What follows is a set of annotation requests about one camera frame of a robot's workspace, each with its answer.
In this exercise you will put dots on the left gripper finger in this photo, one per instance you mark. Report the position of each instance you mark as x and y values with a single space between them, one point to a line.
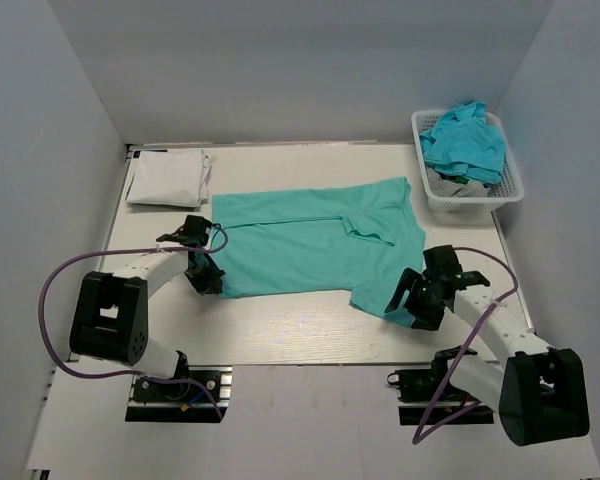
195 279
212 283

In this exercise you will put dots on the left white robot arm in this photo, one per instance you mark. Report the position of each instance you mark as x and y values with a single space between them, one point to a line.
111 321

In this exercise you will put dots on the white plastic basket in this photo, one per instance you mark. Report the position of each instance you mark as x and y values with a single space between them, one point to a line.
508 190

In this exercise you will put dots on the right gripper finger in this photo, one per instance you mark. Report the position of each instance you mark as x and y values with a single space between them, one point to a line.
408 279
427 318

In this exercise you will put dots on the blue t shirt in basket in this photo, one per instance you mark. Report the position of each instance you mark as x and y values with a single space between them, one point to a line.
462 144

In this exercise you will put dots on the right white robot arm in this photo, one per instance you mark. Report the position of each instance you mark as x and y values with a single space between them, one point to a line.
502 371

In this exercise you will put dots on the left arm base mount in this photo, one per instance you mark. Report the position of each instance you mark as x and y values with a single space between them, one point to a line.
151 402

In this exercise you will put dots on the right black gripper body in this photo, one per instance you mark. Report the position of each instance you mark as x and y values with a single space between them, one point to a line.
417 296

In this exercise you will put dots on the grey shirt in basket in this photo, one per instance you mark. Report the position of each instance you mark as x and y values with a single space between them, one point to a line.
461 187

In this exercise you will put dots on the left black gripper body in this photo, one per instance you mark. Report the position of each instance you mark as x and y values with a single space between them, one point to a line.
206 276

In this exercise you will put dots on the folded white t shirt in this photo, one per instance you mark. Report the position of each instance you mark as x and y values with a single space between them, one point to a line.
176 178

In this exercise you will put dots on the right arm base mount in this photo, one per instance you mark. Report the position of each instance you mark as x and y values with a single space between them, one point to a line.
416 387

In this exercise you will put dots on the green t shirt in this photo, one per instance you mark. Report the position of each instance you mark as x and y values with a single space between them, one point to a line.
358 239

